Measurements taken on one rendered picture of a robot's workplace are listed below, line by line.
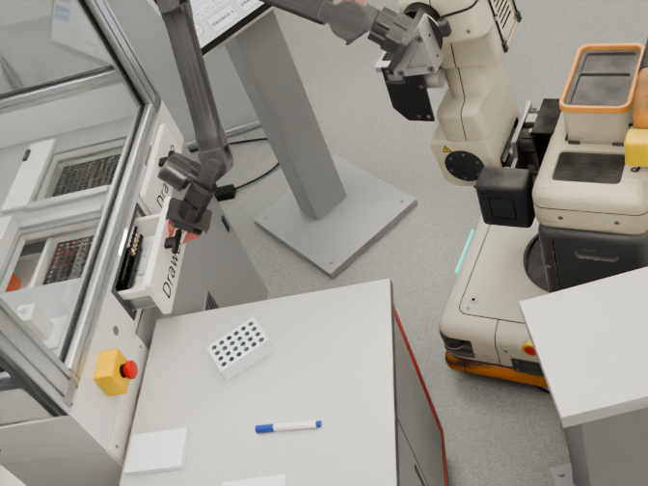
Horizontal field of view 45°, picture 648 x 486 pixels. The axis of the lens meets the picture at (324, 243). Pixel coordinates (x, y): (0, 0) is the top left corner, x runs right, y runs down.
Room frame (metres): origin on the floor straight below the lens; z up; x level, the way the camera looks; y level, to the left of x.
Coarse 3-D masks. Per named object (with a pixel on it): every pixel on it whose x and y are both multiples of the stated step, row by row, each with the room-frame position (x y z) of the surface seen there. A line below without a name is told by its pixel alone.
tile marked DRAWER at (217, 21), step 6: (228, 6) 2.21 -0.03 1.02; (222, 12) 2.20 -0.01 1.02; (228, 12) 2.20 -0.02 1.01; (234, 12) 2.20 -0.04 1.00; (210, 18) 2.19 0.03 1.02; (216, 18) 2.19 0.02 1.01; (222, 18) 2.19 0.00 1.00; (228, 18) 2.19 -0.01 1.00; (234, 18) 2.19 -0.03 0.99; (210, 24) 2.17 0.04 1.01; (216, 24) 2.17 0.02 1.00; (222, 24) 2.17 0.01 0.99; (228, 24) 2.17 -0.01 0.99; (216, 30) 2.16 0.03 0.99
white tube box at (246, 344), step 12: (252, 324) 1.21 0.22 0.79; (228, 336) 1.20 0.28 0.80; (240, 336) 1.18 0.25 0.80; (252, 336) 1.17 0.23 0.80; (264, 336) 1.15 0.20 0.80; (216, 348) 1.18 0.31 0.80; (228, 348) 1.16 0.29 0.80; (240, 348) 1.15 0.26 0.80; (252, 348) 1.13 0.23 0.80; (264, 348) 1.13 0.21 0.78; (216, 360) 1.15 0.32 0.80; (228, 360) 1.13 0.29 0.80; (240, 360) 1.12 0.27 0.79; (252, 360) 1.13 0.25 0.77; (228, 372) 1.11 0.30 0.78
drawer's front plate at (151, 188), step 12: (168, 132) 1.90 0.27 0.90; (156, 144) 1.83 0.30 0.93; (168, 144) 1.87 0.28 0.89; (156, 156) 1.78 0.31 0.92; (156, 168) 1.75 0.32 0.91; (144, 180) 1.69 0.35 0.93; (156, 180) 1.72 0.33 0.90; (144, 192) 1.65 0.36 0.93; (156, 192) 1.69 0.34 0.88; (168, 192) 1.74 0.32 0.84; (156, 204) 1.66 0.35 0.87
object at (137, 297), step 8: (152, 216) 1.59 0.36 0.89; (136, 224) 1.60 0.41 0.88; (144, 224) 1.59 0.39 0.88; (152, 224) 1.58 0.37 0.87; (144, 232) 1.60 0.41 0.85; (152, 232) 1.59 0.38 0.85; (144, 240) 1.59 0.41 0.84; (152, 240) 1.57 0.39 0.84; (144, 248) 1.56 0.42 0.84; (136, 264) 1.51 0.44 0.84; (136, 272) 1.48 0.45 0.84; (136, 280) 1.46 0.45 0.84; (136, 288) 1.36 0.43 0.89; (144, 288) 1.35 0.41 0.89; (128, 296) 1.36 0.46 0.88; (136, 296) 1.35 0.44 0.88; (144, 296) 1.35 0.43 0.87; (128, 304) 1.36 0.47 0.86; (136, 304) 1.36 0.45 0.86; (144, 304) 1.35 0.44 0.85; (152, 304) 1.34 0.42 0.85
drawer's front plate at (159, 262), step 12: (156, 240) 1.45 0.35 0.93; (180, 240) 1.52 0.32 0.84; (156, 252) 1.41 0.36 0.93; (168, 252) 1.44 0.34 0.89; (180, 252) 1.49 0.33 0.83; (156, 264) 1.38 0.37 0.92; (168, 264) 1.42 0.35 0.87; (180, 264) 1.46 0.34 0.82; (156, 276) 1.35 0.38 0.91; (156, 288) 1.33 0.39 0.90; (168, 288) 1.36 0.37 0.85; (156, 300) 1.32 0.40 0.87; (168, 300) 1.34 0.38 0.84; (168, 312) 1.32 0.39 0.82
